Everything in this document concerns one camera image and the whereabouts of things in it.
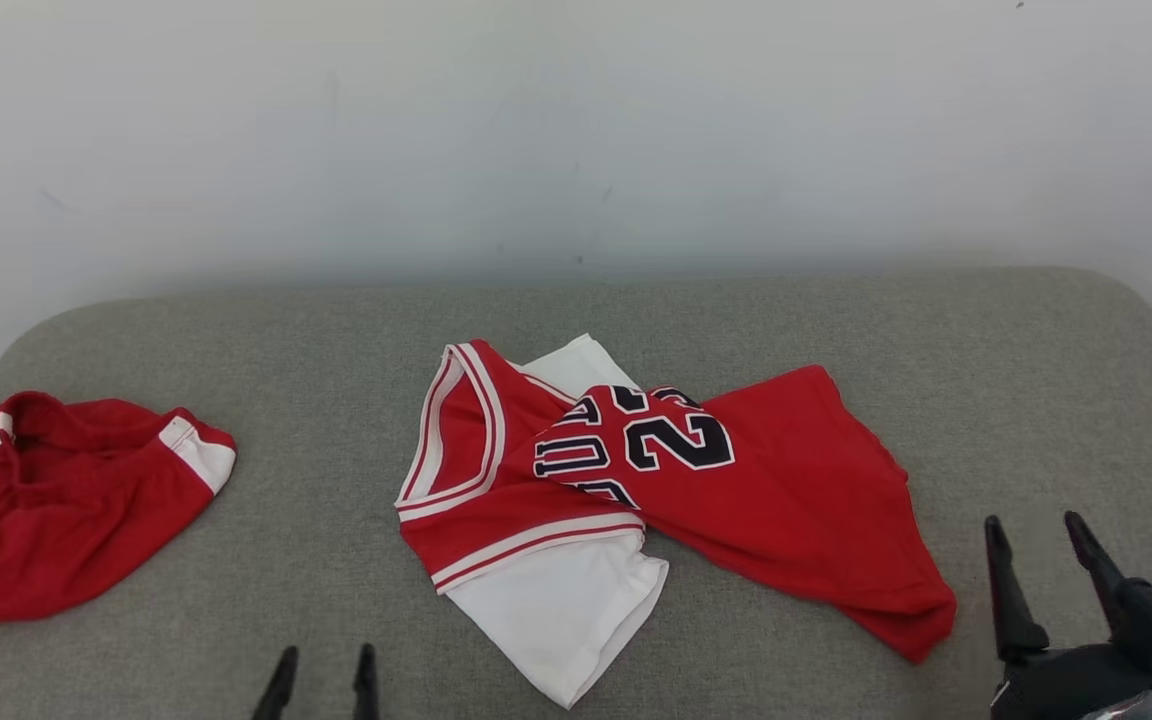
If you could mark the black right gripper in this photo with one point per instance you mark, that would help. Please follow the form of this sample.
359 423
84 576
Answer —
1066 685

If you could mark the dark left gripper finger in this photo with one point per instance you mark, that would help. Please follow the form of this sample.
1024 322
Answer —
366 690
278 695

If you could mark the red shorts with white bands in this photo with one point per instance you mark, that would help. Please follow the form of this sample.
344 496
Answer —
56 520

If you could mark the red jersey with white tee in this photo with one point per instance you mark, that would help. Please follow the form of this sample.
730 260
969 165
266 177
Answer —
786 480

